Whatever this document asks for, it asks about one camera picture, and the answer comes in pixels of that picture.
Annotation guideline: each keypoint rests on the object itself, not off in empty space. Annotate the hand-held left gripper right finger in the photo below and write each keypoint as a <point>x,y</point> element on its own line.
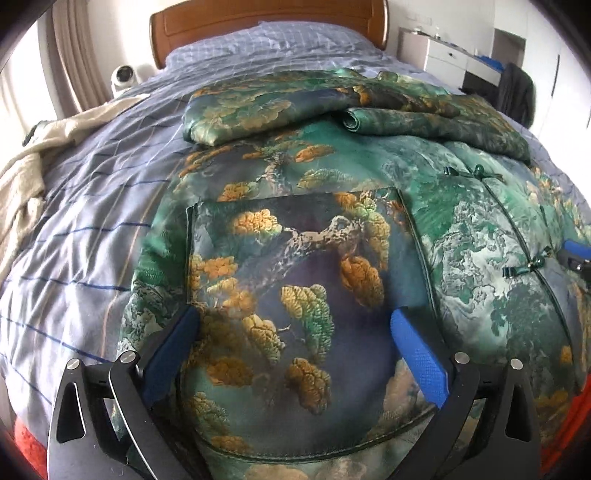
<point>418,360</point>

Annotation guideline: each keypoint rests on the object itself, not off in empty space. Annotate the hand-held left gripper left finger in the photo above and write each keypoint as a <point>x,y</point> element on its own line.
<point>171,355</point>

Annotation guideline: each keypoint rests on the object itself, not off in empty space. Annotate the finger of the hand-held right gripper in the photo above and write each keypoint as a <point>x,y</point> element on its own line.
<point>577,254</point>

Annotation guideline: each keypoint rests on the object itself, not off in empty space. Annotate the green brocade jacket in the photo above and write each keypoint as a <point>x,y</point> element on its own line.
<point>323,277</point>

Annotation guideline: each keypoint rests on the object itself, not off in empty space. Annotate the orange fleece blanket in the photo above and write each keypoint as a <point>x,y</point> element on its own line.
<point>568,438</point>

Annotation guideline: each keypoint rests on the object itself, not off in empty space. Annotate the black jacket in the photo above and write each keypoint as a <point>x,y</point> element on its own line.
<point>517,92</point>

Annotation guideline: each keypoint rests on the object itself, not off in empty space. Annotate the bed with blue checked bedding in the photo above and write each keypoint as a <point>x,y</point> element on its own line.
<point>92,194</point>

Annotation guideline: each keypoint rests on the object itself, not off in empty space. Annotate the white wardrobe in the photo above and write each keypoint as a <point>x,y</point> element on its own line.
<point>563,69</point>

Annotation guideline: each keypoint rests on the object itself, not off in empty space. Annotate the blue cloth on desk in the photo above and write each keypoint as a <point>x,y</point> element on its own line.
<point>490,62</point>

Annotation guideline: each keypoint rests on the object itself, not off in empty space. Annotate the cream fleece blanket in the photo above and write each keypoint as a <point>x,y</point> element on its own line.
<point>27,184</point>

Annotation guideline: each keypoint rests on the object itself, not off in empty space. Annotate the white desk with drawers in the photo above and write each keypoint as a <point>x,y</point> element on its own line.
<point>438,55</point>

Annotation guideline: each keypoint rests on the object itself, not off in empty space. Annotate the beige curtain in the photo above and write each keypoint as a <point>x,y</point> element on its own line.
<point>78,50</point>

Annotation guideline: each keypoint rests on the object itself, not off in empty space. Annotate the blue checked pillow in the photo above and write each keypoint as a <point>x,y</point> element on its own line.
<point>277,44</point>

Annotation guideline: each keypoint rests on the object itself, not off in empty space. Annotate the wooden headboard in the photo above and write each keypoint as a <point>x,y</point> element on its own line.
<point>258,18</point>

